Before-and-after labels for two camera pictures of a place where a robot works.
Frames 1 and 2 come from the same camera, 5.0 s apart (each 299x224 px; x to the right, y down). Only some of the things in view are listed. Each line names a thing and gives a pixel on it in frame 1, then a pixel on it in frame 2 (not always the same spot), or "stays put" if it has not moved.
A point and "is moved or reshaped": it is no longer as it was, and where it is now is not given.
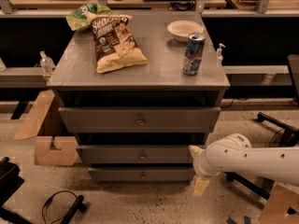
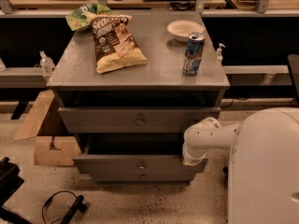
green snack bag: [78, 18] stays put
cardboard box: [44, 155] stays put
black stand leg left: [79, 205] stays put
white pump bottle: [220, 57] stays put
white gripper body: [202, 162] → [193, 155]
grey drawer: [135, 154] is moved or reshaped
